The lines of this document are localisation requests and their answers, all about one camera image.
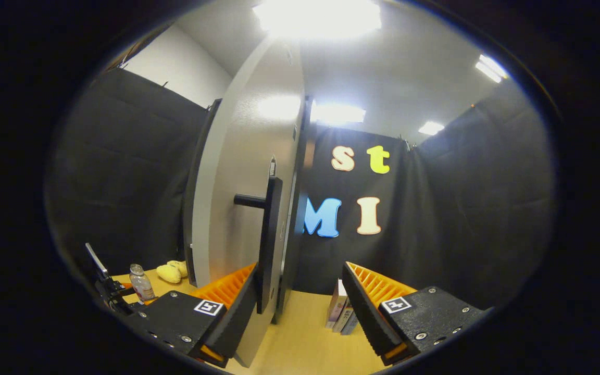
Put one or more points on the black backdrop cloth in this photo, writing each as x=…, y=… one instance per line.
x=461, y=208

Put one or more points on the grey cabinet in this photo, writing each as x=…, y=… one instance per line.
x=302, y=234

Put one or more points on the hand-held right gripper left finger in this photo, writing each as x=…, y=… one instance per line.
x=240, y=323

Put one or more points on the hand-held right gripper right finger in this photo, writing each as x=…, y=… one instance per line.
x=362, y=312

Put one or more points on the clear plastic bottle red label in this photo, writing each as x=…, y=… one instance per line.
x=142, y=286

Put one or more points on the ceiling light panel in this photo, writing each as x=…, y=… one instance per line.
x=490, y=67
x=318, y=18
x=430, y=127
x=337, y=112

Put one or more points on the blue cover book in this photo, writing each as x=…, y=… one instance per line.
x=351, y=327

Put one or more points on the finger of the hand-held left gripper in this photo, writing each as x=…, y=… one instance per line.
x=123, y=290

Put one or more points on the pale yellow plush toy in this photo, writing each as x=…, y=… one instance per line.
x=170, y=273

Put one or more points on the white cover book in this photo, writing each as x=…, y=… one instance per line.
x=345, y=320

